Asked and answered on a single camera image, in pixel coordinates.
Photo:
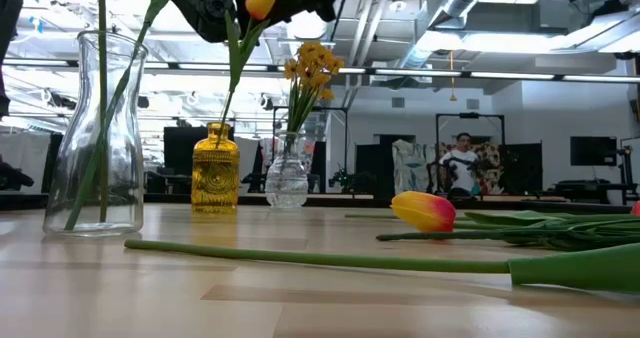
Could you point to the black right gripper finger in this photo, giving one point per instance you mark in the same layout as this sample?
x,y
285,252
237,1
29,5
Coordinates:
x,y
207,8

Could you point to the yellow red artificial tulip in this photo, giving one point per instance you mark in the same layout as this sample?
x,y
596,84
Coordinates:
x,y
422,211
636,209

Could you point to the green leafy stems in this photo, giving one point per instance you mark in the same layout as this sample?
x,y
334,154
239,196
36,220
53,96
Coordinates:
x,y
450,236

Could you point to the long green stem foreground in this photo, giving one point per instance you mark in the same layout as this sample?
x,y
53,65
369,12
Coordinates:
x,y
575,270

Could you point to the black background robot arm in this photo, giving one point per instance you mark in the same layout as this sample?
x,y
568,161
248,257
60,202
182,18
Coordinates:
x,y
350,182

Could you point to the amber glass vase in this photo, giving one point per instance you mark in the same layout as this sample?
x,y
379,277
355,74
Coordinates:
x,y
215,178

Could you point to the clear ribbed glass vase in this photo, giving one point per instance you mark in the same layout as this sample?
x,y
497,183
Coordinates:
x,y
286,183

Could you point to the long ceiling light strip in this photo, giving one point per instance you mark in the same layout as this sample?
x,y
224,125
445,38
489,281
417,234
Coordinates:
x,y
600,78
512,75
420,73

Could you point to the black display panel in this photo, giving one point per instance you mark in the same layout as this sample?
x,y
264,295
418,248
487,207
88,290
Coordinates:
x,y
180,150

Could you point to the hanging yellow pendant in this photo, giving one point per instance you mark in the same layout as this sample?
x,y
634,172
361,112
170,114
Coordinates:
x,y
452,97

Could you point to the clear smooth glass carafe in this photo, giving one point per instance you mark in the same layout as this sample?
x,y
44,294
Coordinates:
x,y
125,178

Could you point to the white teal patterned cloth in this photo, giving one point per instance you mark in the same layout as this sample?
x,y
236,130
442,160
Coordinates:
x,y
412,168

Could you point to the white cloth cover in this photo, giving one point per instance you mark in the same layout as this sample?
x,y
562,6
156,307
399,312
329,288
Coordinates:
x,y
25,148

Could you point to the person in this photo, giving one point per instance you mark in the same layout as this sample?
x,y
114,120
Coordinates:
x,y
462,168

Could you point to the brown floral patterned cloth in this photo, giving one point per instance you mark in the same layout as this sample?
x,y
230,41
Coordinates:
x,y
492,163

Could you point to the black desk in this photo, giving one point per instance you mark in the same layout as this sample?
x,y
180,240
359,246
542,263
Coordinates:
x,y
590,184

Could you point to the black background rig frame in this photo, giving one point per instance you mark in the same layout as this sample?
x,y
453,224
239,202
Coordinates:
x,y
346,128
470,115

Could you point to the grey wall vent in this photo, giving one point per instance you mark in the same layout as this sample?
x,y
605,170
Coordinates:
x,y
398,102
472,104

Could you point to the black metal rig frame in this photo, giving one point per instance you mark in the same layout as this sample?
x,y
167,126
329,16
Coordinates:
x,y
550,207

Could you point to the black wall monitor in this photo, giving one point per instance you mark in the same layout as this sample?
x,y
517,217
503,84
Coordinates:
x,y
593,150

